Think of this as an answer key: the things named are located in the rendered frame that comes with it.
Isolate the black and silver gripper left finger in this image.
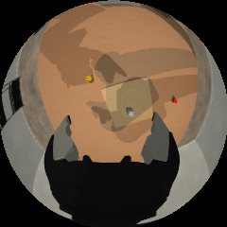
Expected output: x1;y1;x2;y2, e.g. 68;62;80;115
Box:
44;115;79;192

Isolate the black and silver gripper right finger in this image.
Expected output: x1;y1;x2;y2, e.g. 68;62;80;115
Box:
141;112;180;198

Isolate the yellow die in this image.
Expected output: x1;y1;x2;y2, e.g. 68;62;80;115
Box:
86;75;94;82

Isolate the red die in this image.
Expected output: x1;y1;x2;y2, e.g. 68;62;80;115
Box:
172;97;178;104

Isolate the tan square mat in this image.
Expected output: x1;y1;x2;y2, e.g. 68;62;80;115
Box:
100;78;153;128

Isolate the white die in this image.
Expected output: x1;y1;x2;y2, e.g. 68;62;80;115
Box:
128;110;133;116

